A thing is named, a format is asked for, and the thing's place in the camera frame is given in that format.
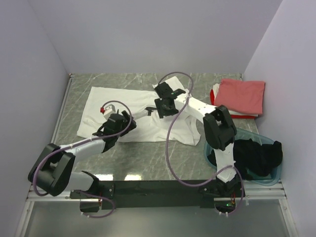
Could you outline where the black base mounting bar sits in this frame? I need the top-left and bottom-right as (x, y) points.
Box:
(70, 179), (243, 212)

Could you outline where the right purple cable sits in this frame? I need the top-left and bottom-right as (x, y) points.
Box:
(158, 71), (245, 216)

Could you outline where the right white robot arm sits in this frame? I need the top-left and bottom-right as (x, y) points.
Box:
(154, 82), (243, 197)

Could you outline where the folded red t-shirt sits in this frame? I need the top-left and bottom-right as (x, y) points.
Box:
(210, 89), (258, 119)

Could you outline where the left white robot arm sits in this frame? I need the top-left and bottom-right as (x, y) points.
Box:
(28, 111), (136, 197)

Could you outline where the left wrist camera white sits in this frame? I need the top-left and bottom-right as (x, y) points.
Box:
(100, 104), (117, 120)

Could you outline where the folded pink t-shirt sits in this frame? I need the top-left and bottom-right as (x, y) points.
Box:
(214, 79), (265, 115)

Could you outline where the black t-shirt in basket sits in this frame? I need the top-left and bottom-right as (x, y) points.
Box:
(207, 139), (283, 183)

